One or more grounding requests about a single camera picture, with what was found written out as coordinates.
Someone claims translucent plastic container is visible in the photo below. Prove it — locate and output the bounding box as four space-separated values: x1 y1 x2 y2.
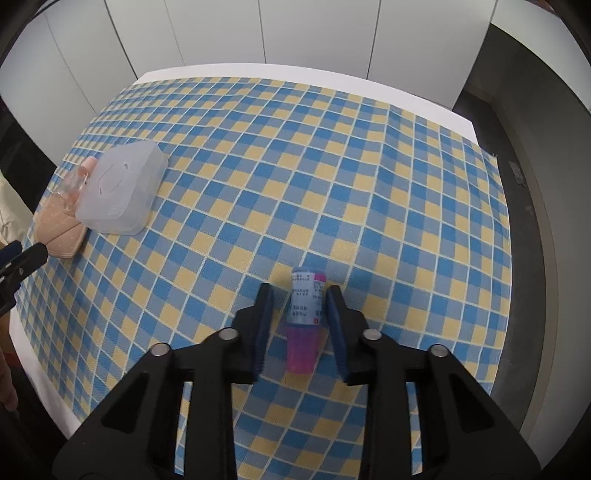
75 141 169 237

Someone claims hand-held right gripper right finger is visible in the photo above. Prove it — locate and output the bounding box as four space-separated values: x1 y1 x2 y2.
325 285 541 480

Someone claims blue yellow checkered tablecloth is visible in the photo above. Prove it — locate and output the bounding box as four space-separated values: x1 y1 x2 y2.
18 76 513 480

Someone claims pink makeup sponge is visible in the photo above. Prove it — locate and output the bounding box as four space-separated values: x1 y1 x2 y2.
33 156 99 259

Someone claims dark glass door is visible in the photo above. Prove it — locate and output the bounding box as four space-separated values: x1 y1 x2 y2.
0 92 63 181

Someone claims small clear bottle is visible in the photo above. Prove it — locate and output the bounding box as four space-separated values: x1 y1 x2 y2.
58 164 90 217

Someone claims purple bottle with blue label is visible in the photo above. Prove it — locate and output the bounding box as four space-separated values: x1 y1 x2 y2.
285 268 325 374

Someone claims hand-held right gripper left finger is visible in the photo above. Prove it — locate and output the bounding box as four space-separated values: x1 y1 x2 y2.
53 283 275 480

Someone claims cream padded chair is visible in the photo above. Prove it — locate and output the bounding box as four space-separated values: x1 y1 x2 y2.
0 173 35 250

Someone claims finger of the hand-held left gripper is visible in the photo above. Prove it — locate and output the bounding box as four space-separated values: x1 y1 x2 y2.
0 240 23 268
0 243 49 315

